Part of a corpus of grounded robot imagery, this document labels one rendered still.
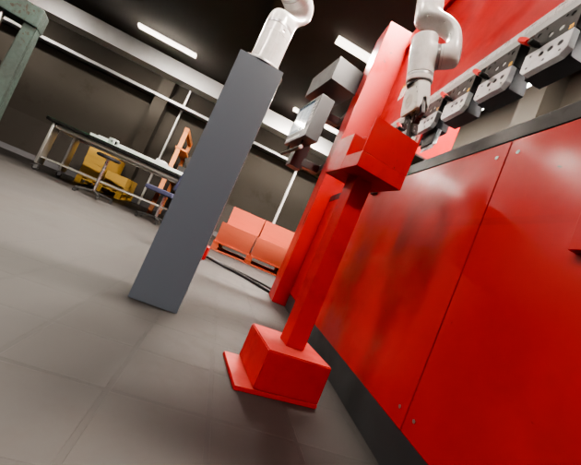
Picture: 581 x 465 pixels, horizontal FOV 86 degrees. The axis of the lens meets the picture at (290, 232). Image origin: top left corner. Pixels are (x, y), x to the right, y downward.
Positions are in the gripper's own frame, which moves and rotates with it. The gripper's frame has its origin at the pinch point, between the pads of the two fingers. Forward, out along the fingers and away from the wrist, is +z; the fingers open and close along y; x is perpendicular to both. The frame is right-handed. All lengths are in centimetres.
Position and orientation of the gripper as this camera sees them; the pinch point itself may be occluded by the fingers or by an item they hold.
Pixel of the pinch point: (411, 131)
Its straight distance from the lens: 117.0
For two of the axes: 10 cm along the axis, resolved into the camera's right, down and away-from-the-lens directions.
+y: 1.8, 0.4, -9.8
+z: -1.3, 9.9, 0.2
